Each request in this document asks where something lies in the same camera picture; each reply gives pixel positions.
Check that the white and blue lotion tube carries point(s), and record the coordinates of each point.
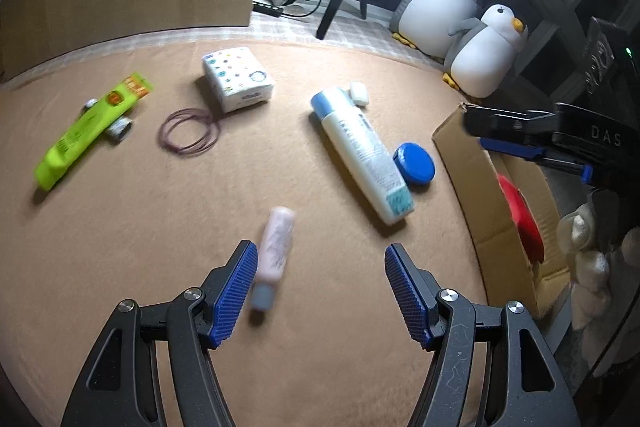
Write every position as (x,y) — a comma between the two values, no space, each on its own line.
(360,147)

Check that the red pouch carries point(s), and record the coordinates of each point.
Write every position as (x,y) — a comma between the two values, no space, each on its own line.
(522,217)

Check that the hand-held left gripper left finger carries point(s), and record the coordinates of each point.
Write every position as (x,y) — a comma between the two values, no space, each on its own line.
(235,292)

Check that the small silver can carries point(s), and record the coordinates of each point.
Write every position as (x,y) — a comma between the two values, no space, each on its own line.
(120,128)

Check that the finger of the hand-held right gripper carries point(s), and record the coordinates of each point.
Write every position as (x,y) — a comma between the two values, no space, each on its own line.
(515,149)
(500,122)

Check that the large penguin plush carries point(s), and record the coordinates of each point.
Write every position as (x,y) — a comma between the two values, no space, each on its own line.
(440,2)

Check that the green tube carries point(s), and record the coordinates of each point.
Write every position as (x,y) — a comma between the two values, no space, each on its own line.
(85,132)

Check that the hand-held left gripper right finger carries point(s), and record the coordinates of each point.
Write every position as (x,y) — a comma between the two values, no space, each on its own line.
(407,297)

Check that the checkered mat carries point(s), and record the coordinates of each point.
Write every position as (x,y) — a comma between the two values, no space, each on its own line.
(360,37)

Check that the small white case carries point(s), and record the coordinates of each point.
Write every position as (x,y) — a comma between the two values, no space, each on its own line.
(359,93)

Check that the blue round tin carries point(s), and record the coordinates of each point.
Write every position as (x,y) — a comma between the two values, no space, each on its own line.
(415,164)

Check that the black power strip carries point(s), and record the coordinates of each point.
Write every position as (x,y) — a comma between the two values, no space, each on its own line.
(267,7)

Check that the dotted tissue pack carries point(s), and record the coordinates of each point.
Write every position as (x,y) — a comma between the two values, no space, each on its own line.
(235,74)

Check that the small penguin plush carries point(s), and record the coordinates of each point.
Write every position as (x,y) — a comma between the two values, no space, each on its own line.
(485,52)

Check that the small battery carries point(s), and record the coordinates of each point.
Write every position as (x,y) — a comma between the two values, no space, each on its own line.
(91,104)

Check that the purple rubber bands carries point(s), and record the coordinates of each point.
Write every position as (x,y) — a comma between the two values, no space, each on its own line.
(164,134)

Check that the pink bottle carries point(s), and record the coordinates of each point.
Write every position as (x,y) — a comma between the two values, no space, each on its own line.
(275,247)

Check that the cardboard box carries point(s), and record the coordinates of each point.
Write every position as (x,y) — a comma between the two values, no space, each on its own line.
(470,187)

